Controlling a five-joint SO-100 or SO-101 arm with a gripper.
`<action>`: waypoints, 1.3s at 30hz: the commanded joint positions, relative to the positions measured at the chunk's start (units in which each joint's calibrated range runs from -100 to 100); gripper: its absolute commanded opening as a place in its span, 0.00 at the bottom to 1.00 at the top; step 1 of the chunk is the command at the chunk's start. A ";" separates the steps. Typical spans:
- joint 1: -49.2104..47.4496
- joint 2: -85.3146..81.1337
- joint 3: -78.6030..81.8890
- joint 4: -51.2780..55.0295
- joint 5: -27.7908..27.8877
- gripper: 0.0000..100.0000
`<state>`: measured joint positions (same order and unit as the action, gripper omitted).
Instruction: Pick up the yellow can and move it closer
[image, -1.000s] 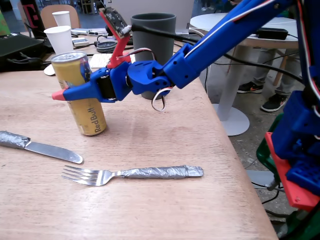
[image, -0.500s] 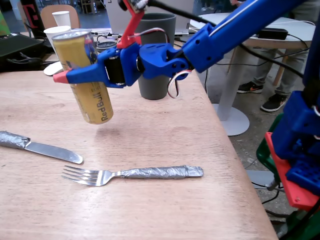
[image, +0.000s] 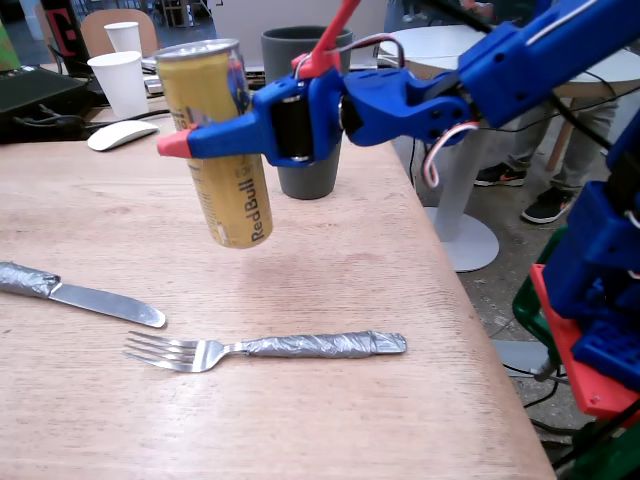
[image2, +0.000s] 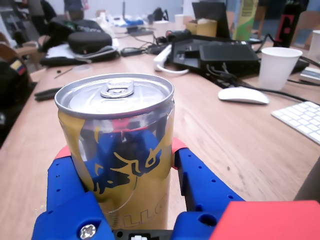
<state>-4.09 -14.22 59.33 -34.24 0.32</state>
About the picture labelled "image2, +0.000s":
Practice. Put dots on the black laptop dock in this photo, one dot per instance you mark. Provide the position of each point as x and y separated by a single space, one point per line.
225 56

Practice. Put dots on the person in blue top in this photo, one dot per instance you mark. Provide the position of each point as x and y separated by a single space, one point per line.
75 8

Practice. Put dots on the wooden chair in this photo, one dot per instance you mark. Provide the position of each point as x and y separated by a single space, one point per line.
25 51

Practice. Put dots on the white power strip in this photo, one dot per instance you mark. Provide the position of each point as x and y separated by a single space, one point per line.
162 57

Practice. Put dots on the green yellow carton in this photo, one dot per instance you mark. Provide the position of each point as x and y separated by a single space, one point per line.
245 20

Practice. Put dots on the blue gripper finger with pink tip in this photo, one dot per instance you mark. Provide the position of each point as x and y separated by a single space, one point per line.
65 200
202 185

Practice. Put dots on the black and grey flat bag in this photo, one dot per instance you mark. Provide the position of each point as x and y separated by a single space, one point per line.
82 58

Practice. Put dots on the dark grey cylinder bottle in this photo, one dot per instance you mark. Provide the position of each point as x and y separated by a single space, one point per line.
311 185

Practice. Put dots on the person in dark clothes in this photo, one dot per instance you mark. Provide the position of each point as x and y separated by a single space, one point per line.
37 15

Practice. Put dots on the black bag with flag patch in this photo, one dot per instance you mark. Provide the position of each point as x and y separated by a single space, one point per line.
12 100

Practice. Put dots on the yellow cardboard box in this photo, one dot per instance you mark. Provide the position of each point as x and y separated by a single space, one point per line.
202 27

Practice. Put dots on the black phone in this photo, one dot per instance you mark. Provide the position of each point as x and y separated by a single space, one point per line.
132 52

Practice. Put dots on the white computer mouse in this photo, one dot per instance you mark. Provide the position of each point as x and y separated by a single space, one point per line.
242 96

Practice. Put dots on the black oval hard case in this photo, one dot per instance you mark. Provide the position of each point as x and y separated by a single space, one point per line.
90 41

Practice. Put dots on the white keyboard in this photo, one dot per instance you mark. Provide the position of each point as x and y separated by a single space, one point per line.
300 117

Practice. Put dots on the yellow Red Bull can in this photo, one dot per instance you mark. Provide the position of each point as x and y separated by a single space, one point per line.
120 155

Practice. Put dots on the stack of books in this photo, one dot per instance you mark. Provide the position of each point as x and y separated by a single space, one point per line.
311 75

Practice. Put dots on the black bottle with red letter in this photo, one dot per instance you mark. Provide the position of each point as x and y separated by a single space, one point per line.
288 25

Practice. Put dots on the white paper cup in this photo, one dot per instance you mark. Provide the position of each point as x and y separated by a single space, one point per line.
277 70
315 45
179 22

